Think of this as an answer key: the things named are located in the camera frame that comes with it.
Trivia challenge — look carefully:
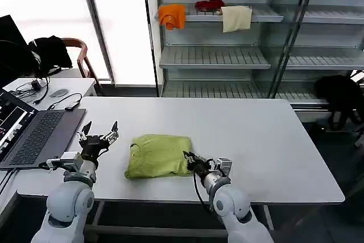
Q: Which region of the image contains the grey open laptop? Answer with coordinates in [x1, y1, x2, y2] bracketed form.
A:
[0, 90, 86, 169]

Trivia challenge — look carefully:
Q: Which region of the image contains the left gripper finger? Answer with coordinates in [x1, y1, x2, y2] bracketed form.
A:
[102, 121, 119, 144]
[78, 121, 93, 141]

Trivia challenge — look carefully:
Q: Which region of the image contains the green t-shirt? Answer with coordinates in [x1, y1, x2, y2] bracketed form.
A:
[124, 134, 192, 180]

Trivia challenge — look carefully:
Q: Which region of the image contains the brown wooden chair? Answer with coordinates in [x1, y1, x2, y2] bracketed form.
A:
[61, 38, 102, 88]

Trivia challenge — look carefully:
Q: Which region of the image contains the black backpack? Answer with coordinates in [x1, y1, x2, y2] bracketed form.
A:
[313, 75, 364, 131]

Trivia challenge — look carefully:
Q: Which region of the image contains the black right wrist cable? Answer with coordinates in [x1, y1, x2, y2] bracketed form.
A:
[193, 172, 214, 213]

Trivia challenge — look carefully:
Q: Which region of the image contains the grey window frame post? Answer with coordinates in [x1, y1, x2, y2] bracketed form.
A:
[77, 0, 116, 86]

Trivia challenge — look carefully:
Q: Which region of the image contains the black cable with adapter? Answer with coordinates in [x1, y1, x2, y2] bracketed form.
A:
[47, 92, 83, 111]

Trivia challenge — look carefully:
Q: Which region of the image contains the small white desk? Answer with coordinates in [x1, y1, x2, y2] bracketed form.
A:
[2, 77, 97, 104]

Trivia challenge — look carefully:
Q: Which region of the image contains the grey metal shelf rack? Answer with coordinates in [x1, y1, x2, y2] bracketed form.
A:
[155, 0, 364, 113]

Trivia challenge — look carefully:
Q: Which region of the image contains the black monitor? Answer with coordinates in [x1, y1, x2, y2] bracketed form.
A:
[0, 15, 30, 84]

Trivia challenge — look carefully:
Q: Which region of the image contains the black charger with cable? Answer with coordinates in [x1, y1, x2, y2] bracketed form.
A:
[15, 76, 51, 106]

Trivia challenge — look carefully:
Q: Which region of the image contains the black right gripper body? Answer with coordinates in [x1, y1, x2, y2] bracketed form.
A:
[188, 156, 213, 174]

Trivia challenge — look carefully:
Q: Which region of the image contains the black jacket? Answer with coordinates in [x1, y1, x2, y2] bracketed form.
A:
[28, 35, 73, 77]

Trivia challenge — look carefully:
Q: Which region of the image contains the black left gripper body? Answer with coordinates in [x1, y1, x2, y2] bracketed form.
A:
[80, 135, 108, 159]

